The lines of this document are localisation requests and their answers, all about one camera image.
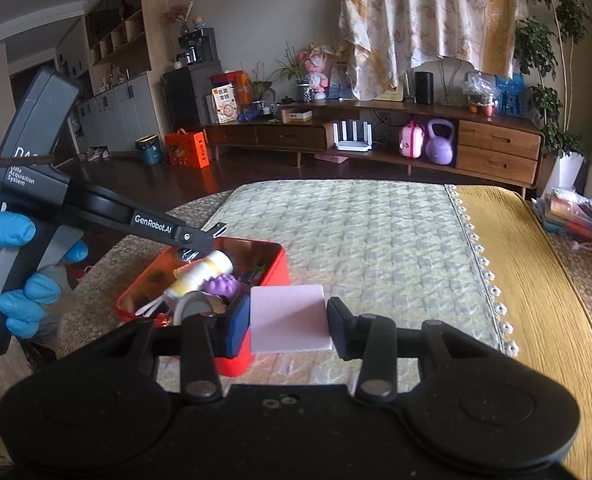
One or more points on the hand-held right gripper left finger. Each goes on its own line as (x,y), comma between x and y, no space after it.
(238,327)

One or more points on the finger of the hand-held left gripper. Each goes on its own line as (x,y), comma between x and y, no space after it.
(196,242)

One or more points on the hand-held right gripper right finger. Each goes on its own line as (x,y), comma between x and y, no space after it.
(340,327)

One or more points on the white yellow-label bottle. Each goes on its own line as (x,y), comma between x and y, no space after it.
(201,272)

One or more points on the purple spiky toy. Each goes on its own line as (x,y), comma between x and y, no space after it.
(223,287)

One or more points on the tape roll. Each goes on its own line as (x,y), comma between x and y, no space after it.
(186,305)

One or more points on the red tin box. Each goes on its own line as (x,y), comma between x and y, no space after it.
(271,272)

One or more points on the small red packet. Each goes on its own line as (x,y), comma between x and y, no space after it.
(164,320)

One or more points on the person's left hand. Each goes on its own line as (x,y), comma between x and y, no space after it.
(26,305)

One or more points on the orange gift bag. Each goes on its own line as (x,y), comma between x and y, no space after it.
(186,150)

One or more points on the quilted mat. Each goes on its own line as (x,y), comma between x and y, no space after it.
(351,230)

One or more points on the blue bucket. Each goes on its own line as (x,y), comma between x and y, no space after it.
(148,152)

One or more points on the blue toy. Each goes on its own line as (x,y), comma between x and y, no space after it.
(248,115)

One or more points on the white orange snack bag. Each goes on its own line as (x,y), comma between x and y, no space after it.
(225,104)

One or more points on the black mini fridge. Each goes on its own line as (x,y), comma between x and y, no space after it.
(186,95)

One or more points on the pink flat box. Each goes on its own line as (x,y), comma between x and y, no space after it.
(332,158)

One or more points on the white cardboard box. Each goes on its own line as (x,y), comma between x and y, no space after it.
(296,115)

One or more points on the small leafy potted plant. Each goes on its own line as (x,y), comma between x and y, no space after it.
(261,87)

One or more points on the white router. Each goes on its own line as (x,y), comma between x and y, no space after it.
(353,146)

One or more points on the grass plant in striped pot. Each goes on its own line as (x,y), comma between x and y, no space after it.
(303,92)

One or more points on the yellow table runner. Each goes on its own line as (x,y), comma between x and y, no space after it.
(526,285)

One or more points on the black coffee machine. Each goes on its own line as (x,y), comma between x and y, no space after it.
(198,47)

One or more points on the pink toy suitcase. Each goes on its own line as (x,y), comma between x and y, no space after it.
(412,142)

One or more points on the purple kettlebell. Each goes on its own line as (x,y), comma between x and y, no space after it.
(441,150)

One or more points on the pink doll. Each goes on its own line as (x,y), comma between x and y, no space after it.
(318,72)

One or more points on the vase with dried flowers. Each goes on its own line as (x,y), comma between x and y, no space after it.
(198,22)

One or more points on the wooden TV cabinet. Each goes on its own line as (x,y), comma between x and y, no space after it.
(496,155)

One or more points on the black cylinder speaker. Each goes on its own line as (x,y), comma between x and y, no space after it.
(424,87)

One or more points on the stack of books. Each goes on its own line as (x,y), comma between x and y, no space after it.
(576,215)

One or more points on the white fan-shaped board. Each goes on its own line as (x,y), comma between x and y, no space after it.
(451,82)

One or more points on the white planter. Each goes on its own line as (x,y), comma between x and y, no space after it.
(566,175)

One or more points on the plastic bag of fruit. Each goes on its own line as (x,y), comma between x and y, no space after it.
(481,92)

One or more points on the floral cloth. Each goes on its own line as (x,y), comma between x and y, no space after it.
(426,10)

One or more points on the tall green plant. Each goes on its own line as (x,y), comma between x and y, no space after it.
(541,50)

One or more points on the wooden wall shelving unit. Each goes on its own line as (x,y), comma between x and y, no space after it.
(121,85)

